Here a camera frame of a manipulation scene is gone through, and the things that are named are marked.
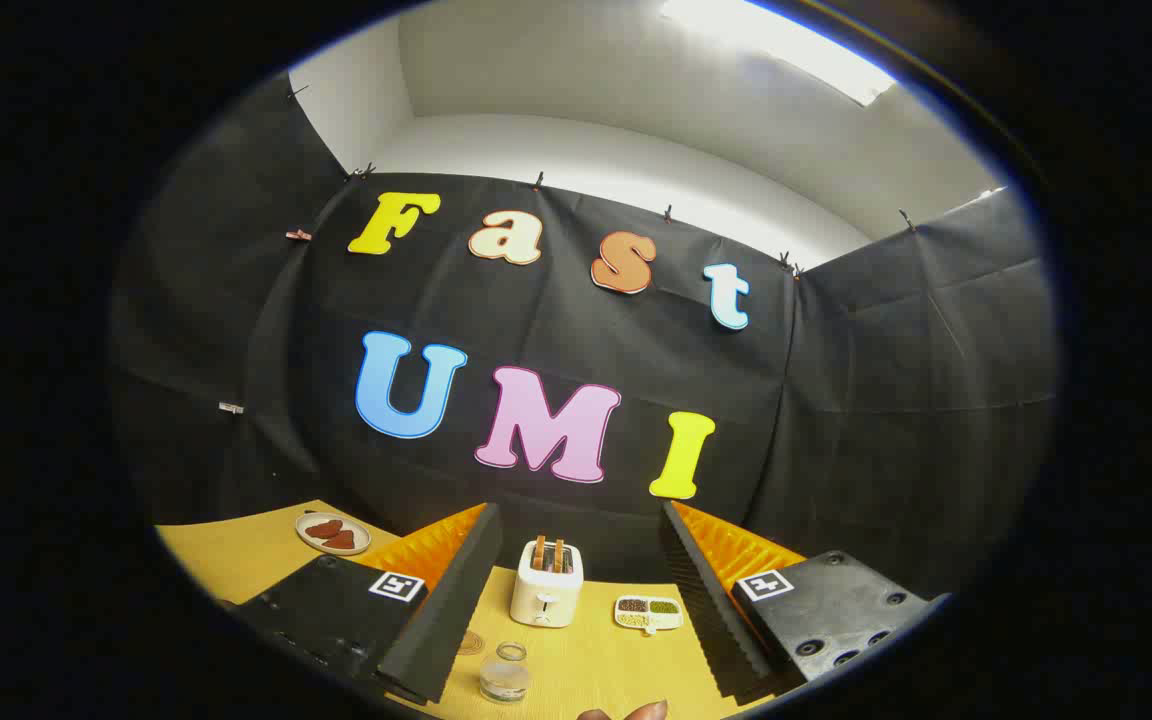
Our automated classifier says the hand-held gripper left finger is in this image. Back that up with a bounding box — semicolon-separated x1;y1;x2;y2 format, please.
221;502;504;706

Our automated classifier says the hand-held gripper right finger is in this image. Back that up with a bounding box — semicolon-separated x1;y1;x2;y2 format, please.
661;500;952;706

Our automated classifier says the clear plastic juice bottle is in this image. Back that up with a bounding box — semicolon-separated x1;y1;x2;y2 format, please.
479;641;533;704

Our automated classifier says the white divided grain dish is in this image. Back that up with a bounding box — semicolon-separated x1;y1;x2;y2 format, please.
614;595;685;637

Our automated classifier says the white toaster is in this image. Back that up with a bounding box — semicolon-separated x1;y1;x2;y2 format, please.
510;538;585;629

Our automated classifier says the wooden table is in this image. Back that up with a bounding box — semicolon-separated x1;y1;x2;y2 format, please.
154;498;782;720

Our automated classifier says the white round plate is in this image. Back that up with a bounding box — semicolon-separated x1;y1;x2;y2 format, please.
295;511;373;557

